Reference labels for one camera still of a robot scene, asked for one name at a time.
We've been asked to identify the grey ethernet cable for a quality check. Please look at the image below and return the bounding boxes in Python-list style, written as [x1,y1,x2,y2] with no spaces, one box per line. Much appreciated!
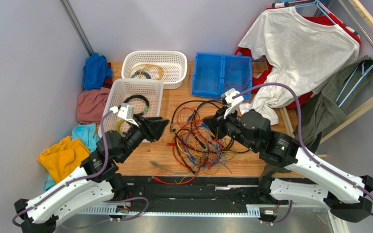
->
[150,160,194,176]

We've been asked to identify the black coiled cable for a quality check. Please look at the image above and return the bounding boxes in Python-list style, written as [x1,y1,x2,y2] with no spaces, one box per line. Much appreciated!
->
[122,94,150,117]

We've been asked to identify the red garment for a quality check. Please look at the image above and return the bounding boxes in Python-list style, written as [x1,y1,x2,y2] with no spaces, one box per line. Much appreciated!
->
[234,2,362,110]

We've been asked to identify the yellow cloth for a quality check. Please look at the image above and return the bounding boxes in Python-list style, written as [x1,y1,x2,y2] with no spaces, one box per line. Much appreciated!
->
[37,136,90,183]

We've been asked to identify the thick black cable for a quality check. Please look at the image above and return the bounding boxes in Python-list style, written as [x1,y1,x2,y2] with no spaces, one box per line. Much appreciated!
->
[170,99,252,175]

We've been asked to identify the thin blue wire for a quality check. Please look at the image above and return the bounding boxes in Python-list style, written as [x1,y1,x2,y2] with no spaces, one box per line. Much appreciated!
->
[186,113,229,168]

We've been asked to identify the thick red ethernet cable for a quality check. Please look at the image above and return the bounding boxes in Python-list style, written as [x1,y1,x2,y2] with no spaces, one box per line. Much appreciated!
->
[151,122,206,185]

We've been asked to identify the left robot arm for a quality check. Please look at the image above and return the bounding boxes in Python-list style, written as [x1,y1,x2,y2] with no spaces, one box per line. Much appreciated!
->
[12,116,170,233]

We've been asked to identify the thick blue ethernet cable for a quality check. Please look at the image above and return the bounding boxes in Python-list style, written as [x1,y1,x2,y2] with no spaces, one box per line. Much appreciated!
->
[183,100,236,166]

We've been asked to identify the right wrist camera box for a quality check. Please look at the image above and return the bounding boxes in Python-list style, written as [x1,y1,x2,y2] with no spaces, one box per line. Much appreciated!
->
[221,88,244,119]

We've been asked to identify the blue divided bin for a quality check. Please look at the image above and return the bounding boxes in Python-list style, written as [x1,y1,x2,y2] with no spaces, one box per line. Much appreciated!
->
[191,52,253,99]

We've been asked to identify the wooden clothes rack frame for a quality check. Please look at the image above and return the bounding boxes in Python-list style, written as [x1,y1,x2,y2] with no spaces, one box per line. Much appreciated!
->
[264,0,373,159]

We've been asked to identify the white oval basket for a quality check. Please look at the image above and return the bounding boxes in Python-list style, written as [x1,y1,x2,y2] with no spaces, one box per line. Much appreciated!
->
[121,50,187,89]

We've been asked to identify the thick yellow ethernet cable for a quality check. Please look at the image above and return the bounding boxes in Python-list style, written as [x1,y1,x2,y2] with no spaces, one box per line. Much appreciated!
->
[129,63,165,81]

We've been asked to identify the blue cloth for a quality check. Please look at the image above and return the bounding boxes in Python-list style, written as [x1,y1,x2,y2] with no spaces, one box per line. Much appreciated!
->
[83,53,113,91]

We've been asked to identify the thin dark red wire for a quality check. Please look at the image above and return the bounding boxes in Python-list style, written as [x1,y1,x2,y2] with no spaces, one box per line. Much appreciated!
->
[223,59,253,94]

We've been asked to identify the olive green garment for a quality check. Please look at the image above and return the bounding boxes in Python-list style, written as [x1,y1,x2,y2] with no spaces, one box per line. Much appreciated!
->
[301,56,373,153]

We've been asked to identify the white t-shirt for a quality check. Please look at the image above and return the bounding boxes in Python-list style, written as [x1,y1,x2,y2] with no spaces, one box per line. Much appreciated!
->
[238,6,360,126]

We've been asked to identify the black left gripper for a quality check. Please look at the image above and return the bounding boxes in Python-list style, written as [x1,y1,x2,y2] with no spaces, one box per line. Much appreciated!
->
[119,114,170,162]

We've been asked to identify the thin brown wire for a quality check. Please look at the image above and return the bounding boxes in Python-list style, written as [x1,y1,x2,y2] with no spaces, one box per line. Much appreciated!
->
[186,135,236,175]

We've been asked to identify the cyan cloth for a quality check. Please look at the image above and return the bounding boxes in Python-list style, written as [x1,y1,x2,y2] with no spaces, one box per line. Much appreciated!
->
[45,123,100,191]

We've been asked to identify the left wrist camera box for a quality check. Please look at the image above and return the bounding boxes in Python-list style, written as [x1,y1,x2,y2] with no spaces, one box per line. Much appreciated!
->
[118,103,139,126]

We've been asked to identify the black coil in oval basket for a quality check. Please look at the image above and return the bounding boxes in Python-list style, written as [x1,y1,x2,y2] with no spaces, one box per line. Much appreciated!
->
[131,70,152,79]

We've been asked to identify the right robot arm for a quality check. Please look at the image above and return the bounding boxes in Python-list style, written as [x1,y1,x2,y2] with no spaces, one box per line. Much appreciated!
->
[203,108,373,223]

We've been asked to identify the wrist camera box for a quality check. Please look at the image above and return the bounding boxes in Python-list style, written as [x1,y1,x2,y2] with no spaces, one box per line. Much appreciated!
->
[118,103,139,126]
[221,88,244,119]

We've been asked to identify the pink cloth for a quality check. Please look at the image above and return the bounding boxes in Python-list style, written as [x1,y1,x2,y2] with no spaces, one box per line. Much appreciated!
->
[76,87,111,124]

